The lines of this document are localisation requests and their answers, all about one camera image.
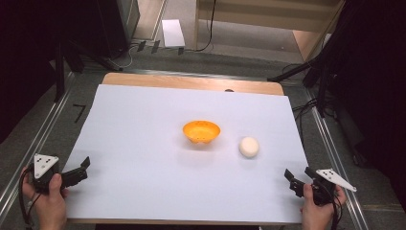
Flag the person's right hand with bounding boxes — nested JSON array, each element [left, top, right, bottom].
[[300, 183, 348, 230]]

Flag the white flat board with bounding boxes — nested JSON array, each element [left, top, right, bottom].
[[161, 18, 187, 49]]

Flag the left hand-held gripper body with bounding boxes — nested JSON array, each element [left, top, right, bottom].
[[28, 153, 70, 195]]

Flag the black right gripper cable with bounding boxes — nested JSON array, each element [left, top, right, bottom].
[[319, 183, 345, 230]]

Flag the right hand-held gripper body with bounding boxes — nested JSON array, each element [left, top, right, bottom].
[[310, 168, 358, 206]]

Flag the white round bun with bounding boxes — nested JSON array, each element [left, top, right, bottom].
[[237, 136, 260, 158]]

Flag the black hanging cable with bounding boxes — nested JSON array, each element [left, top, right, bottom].
[[194, 0, 217, 53]]

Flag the white floor cable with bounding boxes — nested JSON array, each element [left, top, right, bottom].
[[106, 44, 139, 69]]

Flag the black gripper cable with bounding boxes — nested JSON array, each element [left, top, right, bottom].
[[17, 167, 43, 230], [319, 183, 345, 230]]

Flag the metal floor rail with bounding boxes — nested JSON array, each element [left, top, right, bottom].
[[304, 87, 372, 230], [0, 71, 76, 221]]

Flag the black metal stand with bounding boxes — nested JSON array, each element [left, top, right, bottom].
[[267, 54, 339, 119], [52, 37, 124, 104]]

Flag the dark cabinet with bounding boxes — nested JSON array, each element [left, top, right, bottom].
[[95, 0, 142, 58]]

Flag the light wooden frame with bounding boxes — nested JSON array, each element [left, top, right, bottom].
[[192, 0, 348, 62]]

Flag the black floor cables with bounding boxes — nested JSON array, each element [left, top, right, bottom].
[[291, 97, 320, 142]]

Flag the orange plastic bowl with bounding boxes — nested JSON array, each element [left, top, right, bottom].
[[182, 120, 222, 145]]

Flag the person's left hand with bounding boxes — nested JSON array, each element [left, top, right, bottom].
[[20, 166, 70, 230]]

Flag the white paper sheet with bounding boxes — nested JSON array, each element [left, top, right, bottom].
[[61, 83, 310, 224]]

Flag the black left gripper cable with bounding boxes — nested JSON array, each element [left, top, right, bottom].
[[17, 167, 43, 230]]

